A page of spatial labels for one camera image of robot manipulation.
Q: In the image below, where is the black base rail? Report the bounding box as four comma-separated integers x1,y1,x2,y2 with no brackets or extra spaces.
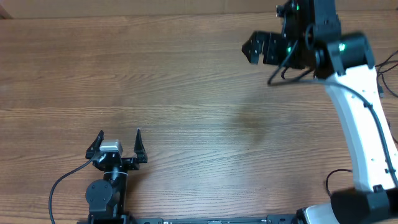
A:
131,214,303,224

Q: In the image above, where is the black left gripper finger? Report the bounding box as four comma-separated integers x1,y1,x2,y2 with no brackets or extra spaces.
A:
134,129,147,163
85,130,104,159

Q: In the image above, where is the black usb cable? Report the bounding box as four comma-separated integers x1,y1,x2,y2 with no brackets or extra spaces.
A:
374,49,398,99

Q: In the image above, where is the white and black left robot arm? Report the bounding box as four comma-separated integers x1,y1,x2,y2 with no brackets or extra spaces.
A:
85,129,148,224

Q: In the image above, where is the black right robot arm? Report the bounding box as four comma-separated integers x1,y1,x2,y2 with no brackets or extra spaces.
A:
242,0,397,223

